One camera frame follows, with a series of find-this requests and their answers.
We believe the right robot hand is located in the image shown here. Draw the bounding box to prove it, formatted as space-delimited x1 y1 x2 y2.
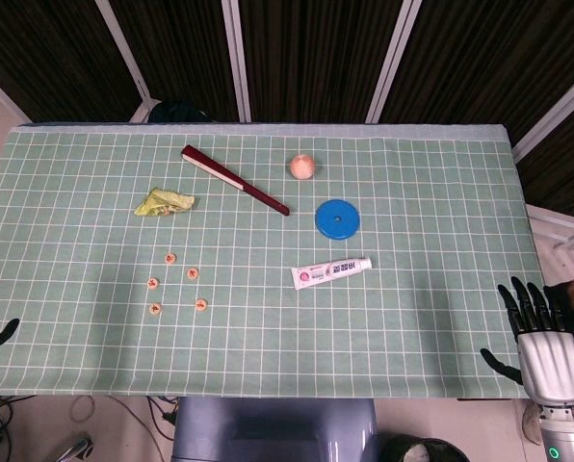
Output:
480 275 574 404

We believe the white metal rack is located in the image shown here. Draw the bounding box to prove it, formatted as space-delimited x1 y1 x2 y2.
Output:
525 204 574 270

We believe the chrome metal leg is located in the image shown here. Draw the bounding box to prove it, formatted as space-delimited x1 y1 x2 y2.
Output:
50 434 94 462

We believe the black waste bin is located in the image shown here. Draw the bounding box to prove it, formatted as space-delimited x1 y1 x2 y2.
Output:
380 434 469 462

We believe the green checkered tablecloth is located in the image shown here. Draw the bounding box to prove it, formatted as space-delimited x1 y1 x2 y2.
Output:
0 123 547 400

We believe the crumpled yellow-green wrapper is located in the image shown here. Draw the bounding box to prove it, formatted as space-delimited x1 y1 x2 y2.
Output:
133 187 196 218

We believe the white toothpaste tube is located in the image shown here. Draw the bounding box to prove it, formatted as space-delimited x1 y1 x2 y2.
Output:
290 256 373 292

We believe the blue disc with hole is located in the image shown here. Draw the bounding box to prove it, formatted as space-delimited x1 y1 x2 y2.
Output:
314 198 360 241

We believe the dark red folded fan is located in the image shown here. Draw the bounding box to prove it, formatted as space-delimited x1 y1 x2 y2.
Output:
180 144 291 218

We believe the blue-grey robot torso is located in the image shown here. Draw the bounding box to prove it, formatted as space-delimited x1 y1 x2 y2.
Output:
170 397 380 462

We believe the black object behind table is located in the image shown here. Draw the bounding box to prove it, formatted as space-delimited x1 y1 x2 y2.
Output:
147 99 212 124

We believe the peach coloured ball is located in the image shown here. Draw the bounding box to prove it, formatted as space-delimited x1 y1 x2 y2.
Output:
289 153 317 181

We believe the beige looped cable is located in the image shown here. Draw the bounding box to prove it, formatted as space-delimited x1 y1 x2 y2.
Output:
69 395 96 424

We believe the white partition post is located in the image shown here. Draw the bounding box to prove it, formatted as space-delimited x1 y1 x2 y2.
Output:
510 62 574 164
93 0 153 124
0 64 32 127
221 0 253 122
365 0 423 124

